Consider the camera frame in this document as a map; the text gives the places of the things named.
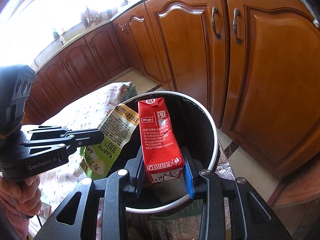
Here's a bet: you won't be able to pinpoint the green spout pouch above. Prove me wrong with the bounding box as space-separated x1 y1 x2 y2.
80 103 139 180

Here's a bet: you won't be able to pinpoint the red milk carton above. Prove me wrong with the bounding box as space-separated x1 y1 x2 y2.
138 98 185 183

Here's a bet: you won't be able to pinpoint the pink sleeve forearm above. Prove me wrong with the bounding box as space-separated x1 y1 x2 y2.
1 196 29 239

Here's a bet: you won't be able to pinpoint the white round trash bin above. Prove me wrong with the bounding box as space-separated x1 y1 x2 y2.
105 90 221 240

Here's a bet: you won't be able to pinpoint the brown wooden kitchen cabinets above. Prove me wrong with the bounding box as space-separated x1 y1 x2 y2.
24 0 319 179

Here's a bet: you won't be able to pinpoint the left hand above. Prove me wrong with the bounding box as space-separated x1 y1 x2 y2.
1 175 42 216

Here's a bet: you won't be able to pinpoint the white dotted tablecloth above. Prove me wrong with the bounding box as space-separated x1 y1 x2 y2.
39 82 137 213

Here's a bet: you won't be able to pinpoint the dish rack with utensils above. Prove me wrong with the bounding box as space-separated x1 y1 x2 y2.
81 8 113 29

